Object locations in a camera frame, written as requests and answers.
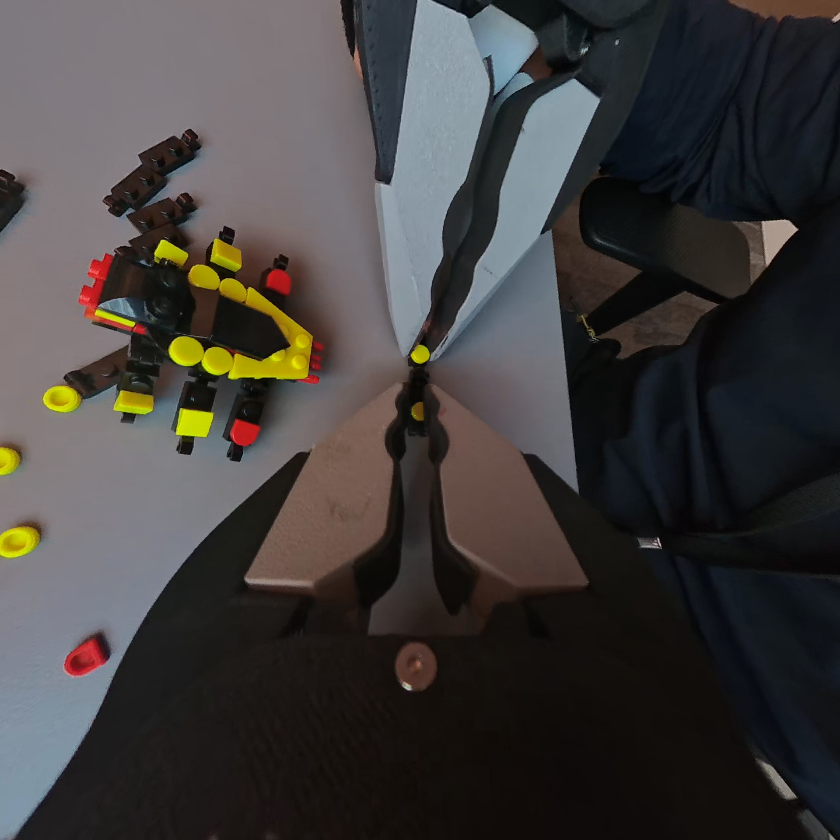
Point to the black chair armrest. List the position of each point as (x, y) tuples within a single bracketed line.
[(643, 223)]

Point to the black yellow lego spider model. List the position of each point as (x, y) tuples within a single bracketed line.
[(243, 328)]

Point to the small dark lego build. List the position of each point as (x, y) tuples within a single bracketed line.
[(8, 197)]

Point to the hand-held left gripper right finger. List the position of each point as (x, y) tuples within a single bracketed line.
[(505, 518)]

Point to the group of black lego plates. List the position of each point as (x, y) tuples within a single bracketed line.
[(151, 197)]

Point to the group of yellow round tiles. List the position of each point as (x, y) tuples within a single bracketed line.
[(62, 398)]

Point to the red rounded lego tile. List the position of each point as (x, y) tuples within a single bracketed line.
[(85, 656)]

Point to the small black yellow-studded lego piece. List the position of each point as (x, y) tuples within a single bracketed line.
[(418, 394)]

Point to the person's lap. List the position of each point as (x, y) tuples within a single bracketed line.
[(722, 426)]

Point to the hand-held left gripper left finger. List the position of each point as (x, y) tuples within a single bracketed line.
[(328, 512)]

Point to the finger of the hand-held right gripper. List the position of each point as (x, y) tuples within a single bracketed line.
[(439, 131), (538, 164)]

